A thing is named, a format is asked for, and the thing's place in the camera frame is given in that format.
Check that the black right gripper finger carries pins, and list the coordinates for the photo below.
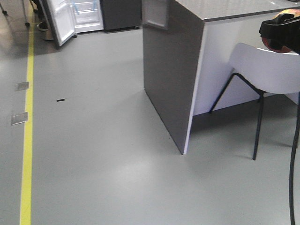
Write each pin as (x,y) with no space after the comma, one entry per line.
(281,30)

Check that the red yellow apple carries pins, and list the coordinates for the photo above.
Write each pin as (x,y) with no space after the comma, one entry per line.
(281,47)

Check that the fridge door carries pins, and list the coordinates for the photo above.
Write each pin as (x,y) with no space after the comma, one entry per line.
(61,20)

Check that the grey white fridge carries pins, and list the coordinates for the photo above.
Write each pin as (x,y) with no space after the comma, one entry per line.
(93,15)

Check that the white chair black legs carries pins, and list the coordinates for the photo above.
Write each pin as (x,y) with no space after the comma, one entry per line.
(264,71)

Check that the person in black trousers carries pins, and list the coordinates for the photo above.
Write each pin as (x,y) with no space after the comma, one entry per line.
(43,25)

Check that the metal floor socket plate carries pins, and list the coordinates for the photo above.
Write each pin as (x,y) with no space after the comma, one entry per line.
(22,86)

